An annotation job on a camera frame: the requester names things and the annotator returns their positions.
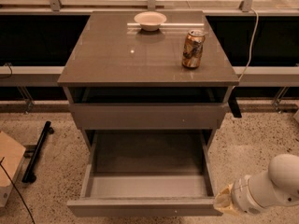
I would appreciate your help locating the gold soda can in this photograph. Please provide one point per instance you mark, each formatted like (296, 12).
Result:
(193, 48)

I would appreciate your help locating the grey drawer cabinet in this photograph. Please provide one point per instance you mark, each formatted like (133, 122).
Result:
(116, 62)

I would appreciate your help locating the cardboard box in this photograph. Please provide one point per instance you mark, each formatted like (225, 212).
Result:
(11, 155)

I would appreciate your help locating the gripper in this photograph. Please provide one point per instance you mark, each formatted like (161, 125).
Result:
(241, 194)

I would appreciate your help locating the black bar on floor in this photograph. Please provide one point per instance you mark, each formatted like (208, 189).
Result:
(29, 176)

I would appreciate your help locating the white bowl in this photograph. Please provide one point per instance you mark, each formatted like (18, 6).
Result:
(150, 21)

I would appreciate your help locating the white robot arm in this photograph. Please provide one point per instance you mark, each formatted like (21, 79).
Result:
(254, 194)

